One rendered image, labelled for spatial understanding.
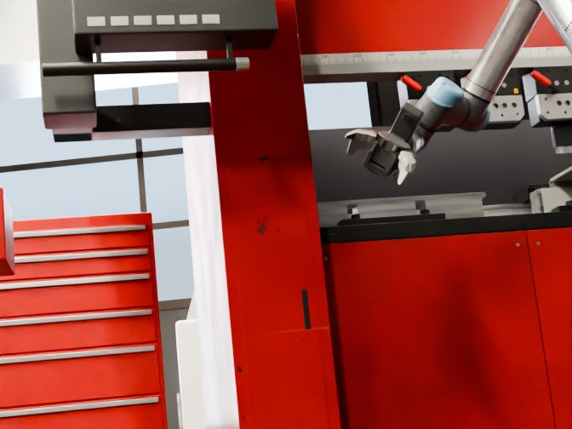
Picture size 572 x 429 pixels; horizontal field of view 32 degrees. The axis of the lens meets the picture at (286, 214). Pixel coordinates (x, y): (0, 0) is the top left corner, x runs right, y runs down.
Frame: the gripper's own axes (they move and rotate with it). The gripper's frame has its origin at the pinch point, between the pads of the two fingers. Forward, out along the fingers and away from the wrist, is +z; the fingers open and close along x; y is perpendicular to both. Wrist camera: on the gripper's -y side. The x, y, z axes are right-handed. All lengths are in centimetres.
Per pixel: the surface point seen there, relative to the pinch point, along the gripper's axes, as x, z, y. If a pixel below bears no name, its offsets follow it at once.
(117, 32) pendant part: 63, 0, 6
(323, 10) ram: 48, -87, -3
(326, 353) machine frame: -7, -27, 59
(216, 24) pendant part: 47.5, -12.0, -3.4
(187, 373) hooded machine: 67, -204, 202
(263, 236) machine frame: 21, -31, 43
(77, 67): 66, 6, 15
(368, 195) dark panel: 17, -124, 51
